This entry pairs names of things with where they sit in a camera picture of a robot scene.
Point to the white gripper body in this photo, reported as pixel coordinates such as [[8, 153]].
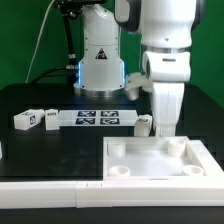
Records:
[[166, 106]]

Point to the white square tabletop part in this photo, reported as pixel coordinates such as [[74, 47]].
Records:
[[155, 158]]

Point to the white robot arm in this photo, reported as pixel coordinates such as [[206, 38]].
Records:
[[165, 27]]

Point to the white tag base sheet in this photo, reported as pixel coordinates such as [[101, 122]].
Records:
[[97, 118]]

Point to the white front fence bar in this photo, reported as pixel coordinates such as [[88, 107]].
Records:
[[184, 191]]

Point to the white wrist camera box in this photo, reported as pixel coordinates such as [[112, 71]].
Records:
[[135, 82]]

